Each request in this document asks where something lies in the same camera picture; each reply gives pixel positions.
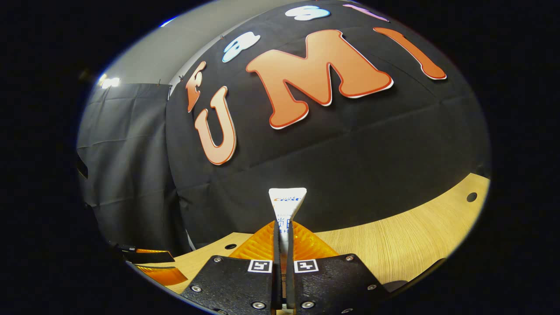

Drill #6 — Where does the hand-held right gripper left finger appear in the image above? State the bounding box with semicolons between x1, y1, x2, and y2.
179;220;281;315

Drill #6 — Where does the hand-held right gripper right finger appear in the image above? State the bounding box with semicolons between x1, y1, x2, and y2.
286;220;391;315

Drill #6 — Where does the white toothpaste tube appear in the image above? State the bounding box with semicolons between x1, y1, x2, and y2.
268;188;308;307

